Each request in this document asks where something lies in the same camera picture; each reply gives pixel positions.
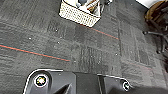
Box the black office chair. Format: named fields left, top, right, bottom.
left=143, top=18, right=168, bottom=55

